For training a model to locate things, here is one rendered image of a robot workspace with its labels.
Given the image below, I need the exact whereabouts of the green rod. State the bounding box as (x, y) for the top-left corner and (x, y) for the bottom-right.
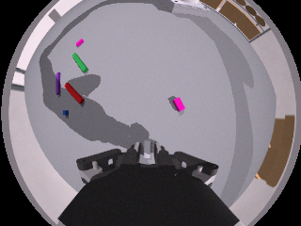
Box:
(72, 53), (88, 73)

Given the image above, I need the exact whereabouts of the purple rod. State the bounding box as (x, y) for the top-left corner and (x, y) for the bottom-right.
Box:
(55, 72), (61, 95)

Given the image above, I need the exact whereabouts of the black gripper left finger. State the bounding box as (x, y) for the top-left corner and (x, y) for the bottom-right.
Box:
(76, 142), (141, 184)

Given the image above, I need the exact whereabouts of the dark red rod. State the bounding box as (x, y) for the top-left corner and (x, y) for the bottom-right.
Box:
(64, 82), (85, 104)

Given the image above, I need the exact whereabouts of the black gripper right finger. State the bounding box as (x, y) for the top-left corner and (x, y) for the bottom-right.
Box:
(154, 143), (219, 187)

